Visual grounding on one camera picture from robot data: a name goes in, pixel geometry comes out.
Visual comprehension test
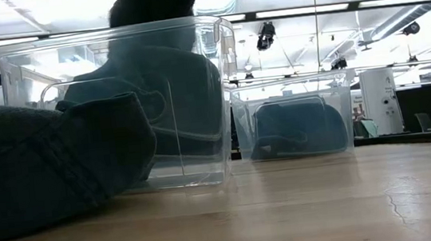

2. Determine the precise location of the dark green cap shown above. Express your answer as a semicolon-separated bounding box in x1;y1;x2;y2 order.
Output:
105;0;213;61
58;38;231;173

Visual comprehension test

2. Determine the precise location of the large clear plastic bin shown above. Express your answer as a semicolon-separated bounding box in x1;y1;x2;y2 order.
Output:
0;11;251;209

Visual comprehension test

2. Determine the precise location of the dark blue cap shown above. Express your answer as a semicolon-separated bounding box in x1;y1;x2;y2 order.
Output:
0;83;167;241
244;93;351;163

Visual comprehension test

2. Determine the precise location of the small clear plastic bin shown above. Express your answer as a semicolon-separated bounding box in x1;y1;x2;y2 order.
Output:
227;67;364;165

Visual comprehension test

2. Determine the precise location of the black overhead beam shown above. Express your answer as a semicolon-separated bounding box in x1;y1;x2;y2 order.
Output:
0;0;431;49

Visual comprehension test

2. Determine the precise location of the black aluminium table frame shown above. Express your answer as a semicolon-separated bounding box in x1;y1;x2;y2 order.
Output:
229;128;431;168

